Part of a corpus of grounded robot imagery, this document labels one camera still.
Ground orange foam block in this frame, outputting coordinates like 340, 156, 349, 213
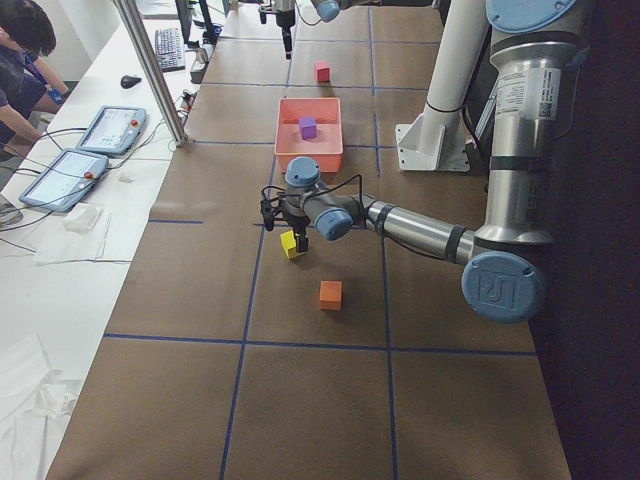
319, 280, 343, 311

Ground black keyboard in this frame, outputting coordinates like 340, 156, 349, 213
154, 28, 185, 72

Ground black computer mouse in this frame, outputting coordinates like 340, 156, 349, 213
120, 75, 142, 90

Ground yellow foam block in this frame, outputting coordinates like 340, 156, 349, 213
280, 230, 302, 260

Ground pink foam block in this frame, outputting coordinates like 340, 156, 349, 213
314, 61, 331, 83

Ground white paper sheets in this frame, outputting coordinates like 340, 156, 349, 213
29, 206, 133, 266

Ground crumpled white plastic sheet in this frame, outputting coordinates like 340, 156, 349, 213
1, 334, 83, 479

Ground teach pendant tablet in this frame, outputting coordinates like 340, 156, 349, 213
19, 149, 109, 212
76, 105, 147, 157

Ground purple foam block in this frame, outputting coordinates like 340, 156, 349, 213
298, 116, 318, 140

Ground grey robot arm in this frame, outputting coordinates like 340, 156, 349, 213
261, 1, 594, 324
258, 0, 439, 60

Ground lower teach pendant tablet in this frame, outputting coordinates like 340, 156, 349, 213
19, 149, 109, 212

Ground aluminium frame post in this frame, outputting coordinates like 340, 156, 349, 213
113, 0, 188, 148

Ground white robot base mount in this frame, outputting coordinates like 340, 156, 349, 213
396, 0, 489, 172

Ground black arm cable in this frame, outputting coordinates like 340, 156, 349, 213
259, 173, 365, 211

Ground seated person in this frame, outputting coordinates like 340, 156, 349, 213
1, 1, 70, 157

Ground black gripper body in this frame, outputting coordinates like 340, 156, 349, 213
281, 24, 292, 43
284, 212, 310, 237

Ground pink plastic bin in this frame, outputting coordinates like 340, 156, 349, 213
274, 97, 344, 173

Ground upper teach pendant tablet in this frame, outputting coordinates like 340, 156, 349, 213
76, 105, 147, 157

